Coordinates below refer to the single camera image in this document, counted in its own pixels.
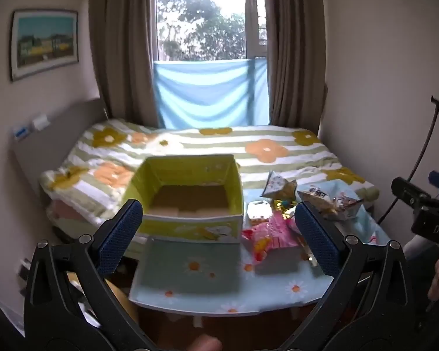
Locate pink snack packet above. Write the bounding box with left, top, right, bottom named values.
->
left=242, top=212, right=301, bottom=264

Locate clear plastic snack packet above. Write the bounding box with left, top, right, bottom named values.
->
left=246, top=200, right=276, bottom=224

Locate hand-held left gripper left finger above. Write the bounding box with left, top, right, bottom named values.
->
left=24, top=198, right=158, bottom=351

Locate grey bed headboard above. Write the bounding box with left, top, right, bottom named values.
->
left=10, top=97, right=111, bottom=191

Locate pink bed sheet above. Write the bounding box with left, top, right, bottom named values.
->
left=47, top=200, right=97, bottom=228

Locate white printed snack bag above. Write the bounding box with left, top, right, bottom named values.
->
left=297, top=186, right=363, bottom=222

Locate striped floral blanket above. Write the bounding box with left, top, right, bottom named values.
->
left=40, top=118, right=381, bottom=227

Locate black cable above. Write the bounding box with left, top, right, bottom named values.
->
left=378, top=96, right=439, bottom=224

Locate person's right hand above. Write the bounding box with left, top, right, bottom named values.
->
left=427, top=254, right=439, bottom=301

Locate silver and brown snack bag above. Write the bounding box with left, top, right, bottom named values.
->
left=261, top=171, right=298, bottom=200

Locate gold foil snack packet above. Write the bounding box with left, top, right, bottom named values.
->
left=272, top=198, right=298, bottom=221

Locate yellow-green storage box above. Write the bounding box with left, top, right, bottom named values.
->
left=125, top=154, right=244, bottom=242

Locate light blue daisy tablecloth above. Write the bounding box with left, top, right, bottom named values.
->
left=129, top=186, right=393, bottom=314

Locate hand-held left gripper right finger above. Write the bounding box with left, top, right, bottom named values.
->
left=278, top=201, right=419, bottom=351

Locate brown curtain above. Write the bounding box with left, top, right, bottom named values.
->
left=261, top=0, right=329, bottom=137
left=88, top=0, right=160, bottom=129

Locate light blue hanging cloth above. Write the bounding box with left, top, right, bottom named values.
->
left=152, top=58, right=271, bottom=130

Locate grey snack box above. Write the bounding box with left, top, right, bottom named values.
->
left=255, top=247, right=301, bottom=276

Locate window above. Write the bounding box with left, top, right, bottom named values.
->
left=155, top=0, right=270, bottom=61

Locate round white table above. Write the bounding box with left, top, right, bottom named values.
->
left=129, top=294, right=317, bottom=319

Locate framed landscape picture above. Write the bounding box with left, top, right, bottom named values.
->
left=10, top=9, right=78, bottom=82

